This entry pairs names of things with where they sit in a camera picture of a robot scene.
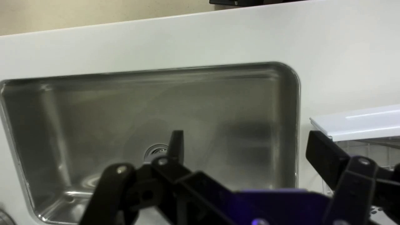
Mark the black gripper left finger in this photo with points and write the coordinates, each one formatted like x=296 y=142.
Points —
x=125 y=188

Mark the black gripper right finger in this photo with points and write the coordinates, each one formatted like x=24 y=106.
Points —
x=354 y=183

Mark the round metal sink strainer plug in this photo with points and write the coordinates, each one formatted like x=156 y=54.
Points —
x=155 y=151

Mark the stainless steel sink basin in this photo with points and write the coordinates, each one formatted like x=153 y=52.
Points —
x=104 y=113

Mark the white dish rack drain tray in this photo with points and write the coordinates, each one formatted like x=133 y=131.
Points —
x=358 y=123

